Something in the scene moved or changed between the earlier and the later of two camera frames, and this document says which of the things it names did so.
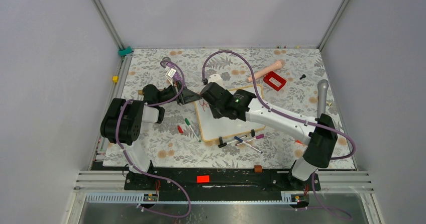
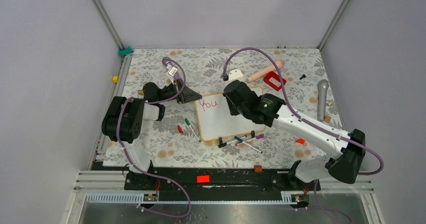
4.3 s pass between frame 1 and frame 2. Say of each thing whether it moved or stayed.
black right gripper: moved
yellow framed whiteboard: stayed
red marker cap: stayed
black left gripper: stayed
